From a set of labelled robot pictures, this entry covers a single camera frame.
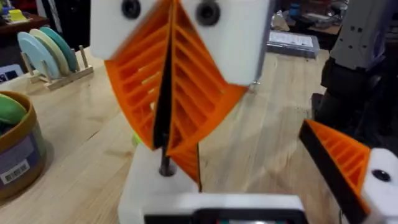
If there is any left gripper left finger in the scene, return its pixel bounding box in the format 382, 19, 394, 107
117, 142, 203, 224

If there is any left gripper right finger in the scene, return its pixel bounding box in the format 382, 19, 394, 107
298, 119, 398, 224

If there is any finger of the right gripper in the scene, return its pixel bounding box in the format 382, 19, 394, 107
90, 0, 173, 151
165, 0, 276, 157

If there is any dark metal screw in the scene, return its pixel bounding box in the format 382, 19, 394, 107
159, 146, 177, 177

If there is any small green toy vegetable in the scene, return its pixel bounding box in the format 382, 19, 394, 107
131, 131, 144, 147

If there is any wooden peg plate rack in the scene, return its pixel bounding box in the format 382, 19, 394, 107
21, 45, 95, 91

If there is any teal plate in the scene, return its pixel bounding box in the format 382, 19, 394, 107
39, 26, 79, 73

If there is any clear plastic parts box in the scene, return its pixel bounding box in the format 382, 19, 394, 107
266, 30, 322, 60

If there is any cream plate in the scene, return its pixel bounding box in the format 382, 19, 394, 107
29, 28, 71, 76

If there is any light blue plate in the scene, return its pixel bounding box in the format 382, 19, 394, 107
17, 30, 62, 80

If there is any white device with dark screen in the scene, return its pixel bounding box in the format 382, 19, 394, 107
0, 63, 24, 85

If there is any yellow toy block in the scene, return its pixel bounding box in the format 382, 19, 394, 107
8, 9, 28, 22

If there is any brown tub with toys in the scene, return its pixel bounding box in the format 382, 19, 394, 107
0, 90, 47, 200

